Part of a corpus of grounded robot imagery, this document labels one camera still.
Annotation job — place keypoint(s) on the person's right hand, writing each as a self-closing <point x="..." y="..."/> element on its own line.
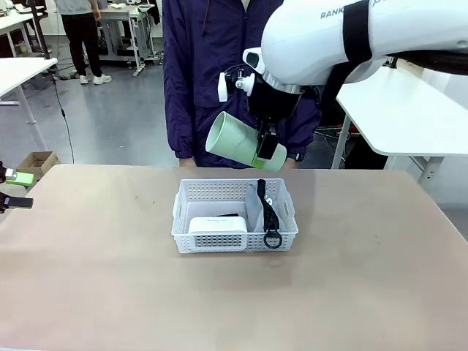
<point x="187" y="162"/>

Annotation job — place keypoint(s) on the grey pouch with black zipper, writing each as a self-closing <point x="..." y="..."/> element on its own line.
<point x="254" y="208"/>

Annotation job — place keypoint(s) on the black clamp stand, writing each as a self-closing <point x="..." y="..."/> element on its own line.
<point x="40" y="33"/>

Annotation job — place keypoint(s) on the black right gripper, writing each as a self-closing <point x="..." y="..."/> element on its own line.
<point x="270" y="102"/>

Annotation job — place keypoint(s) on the person in purple jacket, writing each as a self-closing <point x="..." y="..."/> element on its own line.
<point x="197" y="73"/>

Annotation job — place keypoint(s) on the black wrist watch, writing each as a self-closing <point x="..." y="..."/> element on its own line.
<point x="297" y="157"/>

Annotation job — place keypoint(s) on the white background desk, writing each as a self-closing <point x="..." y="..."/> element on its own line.
<point x="14" y="23"/>

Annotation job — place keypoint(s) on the large white side table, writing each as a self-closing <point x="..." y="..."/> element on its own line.
<point x="402" y="113"/>

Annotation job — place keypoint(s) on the white perforated plastic basket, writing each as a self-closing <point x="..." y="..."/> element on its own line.
<point x="219" y="192"/>

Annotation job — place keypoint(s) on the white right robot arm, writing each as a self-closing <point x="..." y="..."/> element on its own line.
<point x="307" y="40"/>

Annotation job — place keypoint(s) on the white table with grey leg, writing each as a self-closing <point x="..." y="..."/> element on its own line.
<point x="18" y="73"/>

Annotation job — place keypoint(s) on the open cardboard box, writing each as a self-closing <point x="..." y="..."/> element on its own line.
<point x="38" y="162"/>

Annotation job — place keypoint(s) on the black slanted pole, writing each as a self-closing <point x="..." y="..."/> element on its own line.
<point x="393" y="63"/>

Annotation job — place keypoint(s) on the black office chair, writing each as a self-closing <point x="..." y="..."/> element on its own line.
<point x="329" y="135"/>

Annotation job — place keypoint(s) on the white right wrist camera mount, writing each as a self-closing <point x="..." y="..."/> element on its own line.
<point x="222" y="87"/>

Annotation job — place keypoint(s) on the person's left hand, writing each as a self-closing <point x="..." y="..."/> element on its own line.
<point x="291" y="165"/>

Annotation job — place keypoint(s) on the white background workbench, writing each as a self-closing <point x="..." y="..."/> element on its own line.
<point x="124" y="22"/>

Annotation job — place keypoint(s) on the light green plastic cup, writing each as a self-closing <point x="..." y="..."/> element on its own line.
<point x="234" y="140"/>

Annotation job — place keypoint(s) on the background person in black trousers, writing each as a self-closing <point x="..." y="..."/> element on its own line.
<point x="82" y="36"/>

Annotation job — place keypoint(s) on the white rectangular box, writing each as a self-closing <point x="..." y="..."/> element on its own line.
<point x="217" y="225"/>

